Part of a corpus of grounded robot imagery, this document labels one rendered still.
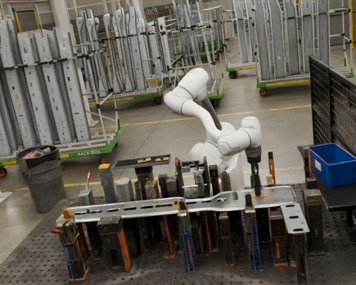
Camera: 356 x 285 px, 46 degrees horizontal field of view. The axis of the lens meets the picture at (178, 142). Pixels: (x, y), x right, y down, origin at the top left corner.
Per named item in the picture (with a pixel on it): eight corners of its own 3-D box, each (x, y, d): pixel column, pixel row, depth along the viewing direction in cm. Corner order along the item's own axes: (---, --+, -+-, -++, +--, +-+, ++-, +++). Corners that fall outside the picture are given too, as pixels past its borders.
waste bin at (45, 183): (22, 217, 492) (4, 160, 470) (43, 197, 542) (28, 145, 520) (61, 215, 482) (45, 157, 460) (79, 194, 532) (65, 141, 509)
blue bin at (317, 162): (329, 187, 224) (328, 165, 220) (308, 167, 253) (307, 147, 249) (359, 182, 224) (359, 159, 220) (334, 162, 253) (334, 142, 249)
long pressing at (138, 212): (52, 227, 239) (51, 225, 239) (65, 208, 260) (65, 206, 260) (299, 204, 220) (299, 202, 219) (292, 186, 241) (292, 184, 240)
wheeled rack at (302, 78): (256, 97, 878) (248, 10, 824) (259, 87, 969) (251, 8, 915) (354, 87, 829) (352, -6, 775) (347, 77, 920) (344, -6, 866)
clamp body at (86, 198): (87, 247, 269) (74, 197, 258) (92, 237, 279) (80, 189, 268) (101, 246, 267) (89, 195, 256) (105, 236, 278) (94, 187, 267)
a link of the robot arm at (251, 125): (250, 140, 231) (235, 148, 223) (247, 113, 226) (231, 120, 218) (266, 142, 224) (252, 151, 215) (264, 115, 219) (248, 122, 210)
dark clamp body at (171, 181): (172, 238, 263) (161, 183, 251) (174, 228, 275) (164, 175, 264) (189, 237, 261) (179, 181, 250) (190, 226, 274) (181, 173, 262)
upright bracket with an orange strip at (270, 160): (274, 228, 256) (267, 152, 240) (274, 227, 257) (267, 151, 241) (279, 228, 255) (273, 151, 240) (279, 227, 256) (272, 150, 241)
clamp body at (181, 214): (182, 273, 227) (172, 217, 216) (184, 260, 238) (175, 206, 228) (199, 272, 226) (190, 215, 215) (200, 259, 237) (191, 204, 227)
